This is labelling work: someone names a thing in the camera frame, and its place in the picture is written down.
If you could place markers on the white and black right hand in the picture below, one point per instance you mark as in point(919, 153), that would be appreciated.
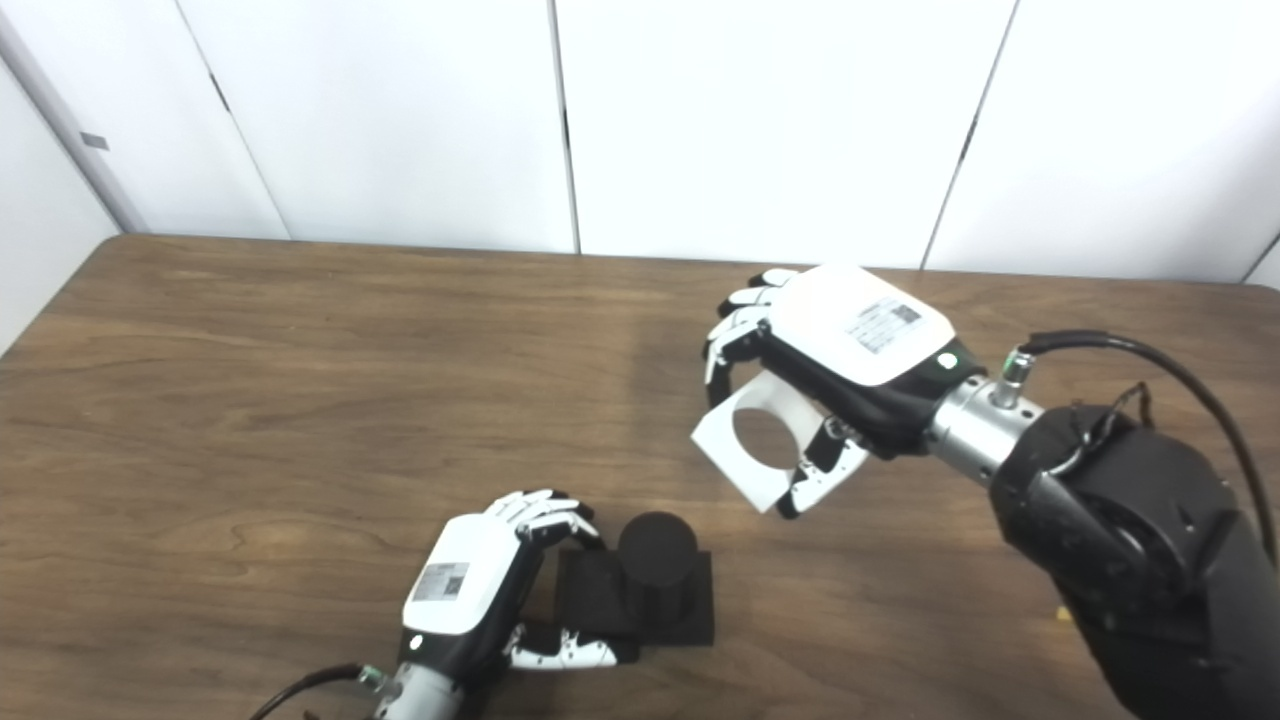
point(850, 330)

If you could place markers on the white and black left hand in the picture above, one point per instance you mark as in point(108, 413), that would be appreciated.
point(460, 580)

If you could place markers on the white square piece with hole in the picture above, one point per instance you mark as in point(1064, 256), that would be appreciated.
point(720, 450)

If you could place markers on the black peg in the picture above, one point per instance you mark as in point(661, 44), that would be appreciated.
point(655, 560)

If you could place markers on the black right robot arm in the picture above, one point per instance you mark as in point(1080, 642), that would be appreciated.
point(1130, 530)

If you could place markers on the small grey tag on post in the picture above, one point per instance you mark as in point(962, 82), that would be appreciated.
point(94, 141)

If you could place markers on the grey wall post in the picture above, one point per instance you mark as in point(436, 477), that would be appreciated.
point(70, 140)

